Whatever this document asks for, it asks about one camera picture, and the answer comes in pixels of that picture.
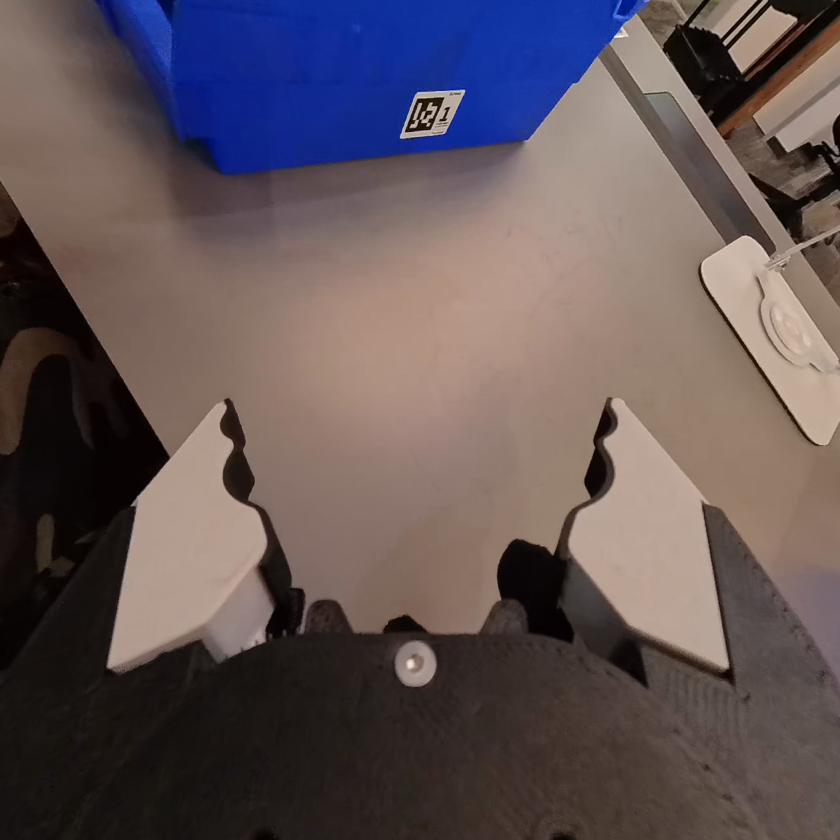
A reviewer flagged black office chair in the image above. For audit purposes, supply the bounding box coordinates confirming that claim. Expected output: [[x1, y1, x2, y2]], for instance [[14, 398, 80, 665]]
[[663, 0, 746, 99], [755, 115, 840, 244]]

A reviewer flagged blue plastic storage bin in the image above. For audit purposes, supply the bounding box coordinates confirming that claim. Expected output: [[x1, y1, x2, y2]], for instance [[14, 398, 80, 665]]
[[95, 0, 651, 176]]

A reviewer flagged wooden book stand white base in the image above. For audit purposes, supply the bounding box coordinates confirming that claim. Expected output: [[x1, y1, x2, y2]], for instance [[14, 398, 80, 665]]
[[699, 223, 840, 447]]

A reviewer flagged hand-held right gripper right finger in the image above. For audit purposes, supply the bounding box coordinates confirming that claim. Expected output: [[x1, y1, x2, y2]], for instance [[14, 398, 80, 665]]
[[558, 396, 732, 673]]

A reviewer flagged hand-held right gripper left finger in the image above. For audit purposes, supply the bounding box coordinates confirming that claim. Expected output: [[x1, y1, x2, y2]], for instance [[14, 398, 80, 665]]
[[105, 398, 277, 675]]

